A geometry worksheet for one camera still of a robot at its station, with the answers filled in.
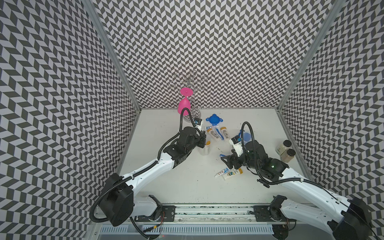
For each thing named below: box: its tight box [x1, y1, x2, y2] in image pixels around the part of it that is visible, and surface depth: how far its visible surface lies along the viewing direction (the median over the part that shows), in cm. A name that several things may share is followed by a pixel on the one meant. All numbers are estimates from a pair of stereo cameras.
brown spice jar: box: [280, 149, 296, 163], surface depth 86 cm
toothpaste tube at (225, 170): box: [214, 167, 230, 178], surface depth 86 cm
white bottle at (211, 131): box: [206, 128, 220, 140], surface depth 104 cm
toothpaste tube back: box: [204, 125, 220, 130], surface depth 107 cm
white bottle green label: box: [222, 169, 239, 179], surface depth 86 cm
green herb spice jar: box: [275, 139, 292, 156], surface depth 89 cm
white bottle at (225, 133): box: [220, 126, 230, 141], surface depth 104 cm
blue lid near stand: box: [205, 113, 224, 126], surface depth 114 cm
